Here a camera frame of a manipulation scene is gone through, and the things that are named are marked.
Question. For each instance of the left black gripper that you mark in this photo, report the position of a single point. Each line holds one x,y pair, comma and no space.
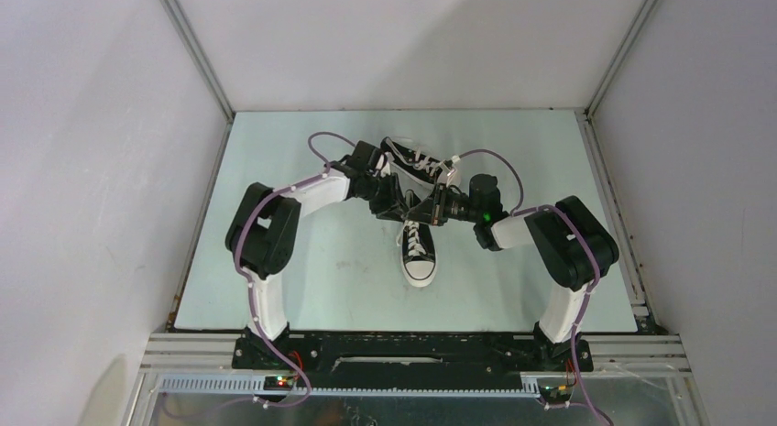
393,206

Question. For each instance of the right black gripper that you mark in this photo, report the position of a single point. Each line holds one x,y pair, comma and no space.
440,196

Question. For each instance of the black canvas sneaker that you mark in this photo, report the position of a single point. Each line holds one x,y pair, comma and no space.
418,256
412,159

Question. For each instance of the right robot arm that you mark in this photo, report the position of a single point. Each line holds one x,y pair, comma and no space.
575,248

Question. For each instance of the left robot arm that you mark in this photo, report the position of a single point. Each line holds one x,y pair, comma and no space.
262,235

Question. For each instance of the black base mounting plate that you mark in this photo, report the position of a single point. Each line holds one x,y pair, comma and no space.
411,360

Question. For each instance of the right controller board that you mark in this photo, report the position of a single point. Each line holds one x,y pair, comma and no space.
556,396

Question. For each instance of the controller board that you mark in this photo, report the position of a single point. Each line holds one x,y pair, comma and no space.
556,396
279,383

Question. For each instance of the left controller board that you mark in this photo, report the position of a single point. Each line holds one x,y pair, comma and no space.
279,383

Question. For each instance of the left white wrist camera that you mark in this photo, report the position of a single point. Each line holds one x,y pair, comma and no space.
383,166

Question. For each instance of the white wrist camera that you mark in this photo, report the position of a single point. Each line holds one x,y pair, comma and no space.
383,166
449,174

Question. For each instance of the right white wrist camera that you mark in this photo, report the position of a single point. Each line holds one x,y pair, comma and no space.
449,174

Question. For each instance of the aluminium frame rail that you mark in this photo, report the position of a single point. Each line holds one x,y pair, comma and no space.
644,355

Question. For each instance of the grey slotted cable duct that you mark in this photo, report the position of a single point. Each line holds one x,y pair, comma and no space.
251,385

